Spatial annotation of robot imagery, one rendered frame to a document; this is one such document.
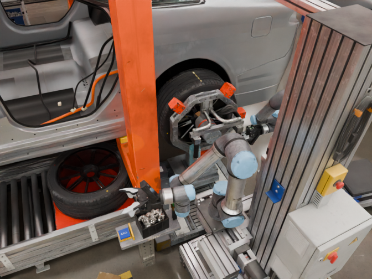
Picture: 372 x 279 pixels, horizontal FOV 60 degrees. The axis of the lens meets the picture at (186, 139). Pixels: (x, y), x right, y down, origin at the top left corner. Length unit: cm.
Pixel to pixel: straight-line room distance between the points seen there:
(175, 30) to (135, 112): 70
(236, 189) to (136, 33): 86
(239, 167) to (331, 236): 48
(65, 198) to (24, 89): 107
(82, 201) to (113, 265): 59
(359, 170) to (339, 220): 168
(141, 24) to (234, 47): 110
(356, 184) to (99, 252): 222
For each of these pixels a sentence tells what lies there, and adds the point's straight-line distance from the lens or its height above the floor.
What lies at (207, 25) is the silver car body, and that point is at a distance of 232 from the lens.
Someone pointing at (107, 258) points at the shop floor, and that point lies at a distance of 280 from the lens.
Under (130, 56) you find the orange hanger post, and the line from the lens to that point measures 160.
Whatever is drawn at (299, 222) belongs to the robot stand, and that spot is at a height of 123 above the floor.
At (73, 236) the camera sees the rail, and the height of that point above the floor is 32.
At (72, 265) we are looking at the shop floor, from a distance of 284.
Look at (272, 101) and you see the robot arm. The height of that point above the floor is 125.
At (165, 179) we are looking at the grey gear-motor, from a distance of 268.
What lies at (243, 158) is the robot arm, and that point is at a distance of 140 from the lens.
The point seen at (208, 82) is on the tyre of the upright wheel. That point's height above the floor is 117.
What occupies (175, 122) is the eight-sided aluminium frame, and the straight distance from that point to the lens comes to 234.
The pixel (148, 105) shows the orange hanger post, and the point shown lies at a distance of 178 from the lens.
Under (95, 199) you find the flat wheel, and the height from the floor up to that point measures 50.
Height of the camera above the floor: 244
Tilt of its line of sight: 42 degrees down
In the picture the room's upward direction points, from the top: 2 degrees clockwise
